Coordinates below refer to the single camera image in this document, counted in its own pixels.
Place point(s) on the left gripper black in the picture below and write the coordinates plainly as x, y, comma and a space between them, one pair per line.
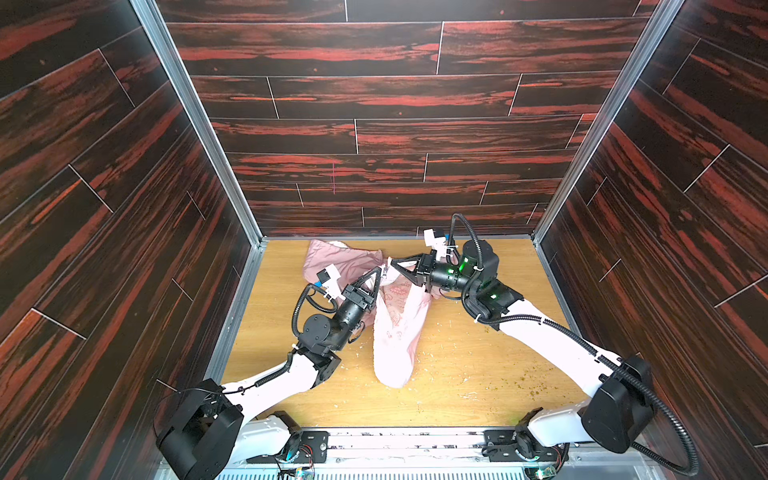
363, 296

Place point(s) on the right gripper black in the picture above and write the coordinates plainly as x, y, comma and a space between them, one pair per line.
424, 271

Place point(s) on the pink zip jacket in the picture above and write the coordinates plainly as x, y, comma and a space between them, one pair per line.
400, 312

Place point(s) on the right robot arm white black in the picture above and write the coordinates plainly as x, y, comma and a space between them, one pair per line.
615, 412

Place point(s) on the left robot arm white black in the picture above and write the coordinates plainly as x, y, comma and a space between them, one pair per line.
210, 428

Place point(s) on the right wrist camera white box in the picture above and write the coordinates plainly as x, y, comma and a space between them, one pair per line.
437, 241

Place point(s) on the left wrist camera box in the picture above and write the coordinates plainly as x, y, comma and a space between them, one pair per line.
328, 280

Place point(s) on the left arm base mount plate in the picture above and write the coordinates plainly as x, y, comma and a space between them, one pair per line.
306, 447

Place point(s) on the aluminium front rail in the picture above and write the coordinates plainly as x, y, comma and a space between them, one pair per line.
439, 453

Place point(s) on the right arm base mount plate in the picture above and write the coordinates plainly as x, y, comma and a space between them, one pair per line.
512, 446

